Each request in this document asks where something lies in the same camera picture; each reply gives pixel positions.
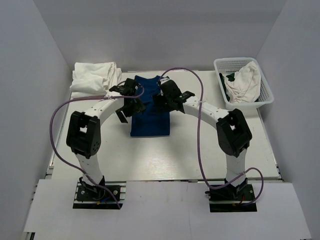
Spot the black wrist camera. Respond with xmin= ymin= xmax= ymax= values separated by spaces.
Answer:
xmin=174 ymin=91 xmax=195 ymax=104
xmin=109 ymin=78 xmax=139 ymax=97

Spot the white plastic laundry basket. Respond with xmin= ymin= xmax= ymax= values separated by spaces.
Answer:
xmin=213 ymin=57 xmax=274 ymax=111

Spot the crumpled white t-shirt in basket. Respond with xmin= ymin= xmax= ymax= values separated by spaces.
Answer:
xmin=229 ymin=61 xmax=262 ymax=104

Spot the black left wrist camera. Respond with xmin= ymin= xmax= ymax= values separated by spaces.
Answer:
xmin=109 ymin=78 xmax=139 ymax=97

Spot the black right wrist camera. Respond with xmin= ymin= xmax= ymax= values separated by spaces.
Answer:
xmin=174 ymin=91 xmax=195 ymax=104

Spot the folded white t-shirt lower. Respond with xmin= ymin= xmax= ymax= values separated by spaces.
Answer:
xmin=70 ymin=67 xmax=118 ymax=96

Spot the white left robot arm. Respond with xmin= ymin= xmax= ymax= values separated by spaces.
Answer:
xmin=66 ymin=96 xmax=146 ymax=200

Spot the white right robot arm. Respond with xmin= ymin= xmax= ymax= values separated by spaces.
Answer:
xmin=152 ymin=79 xmax=252 ymax=200

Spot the dark green garment in basket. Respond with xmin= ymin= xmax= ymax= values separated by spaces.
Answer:
xmin=218 ymin=72 xmax=237 ymax=102

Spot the blue Mickey print t-shirt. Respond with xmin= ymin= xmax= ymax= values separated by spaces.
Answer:
xmin=130 ymin=75 xmax=170 ymax=138

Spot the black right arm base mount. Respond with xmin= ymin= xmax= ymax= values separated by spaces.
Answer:
xmin=205 ymin=184 xmax=257 ymax=213

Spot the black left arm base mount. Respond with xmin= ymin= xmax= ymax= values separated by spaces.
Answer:
xmin=72 ymin=182 xmax=126 ymax=210

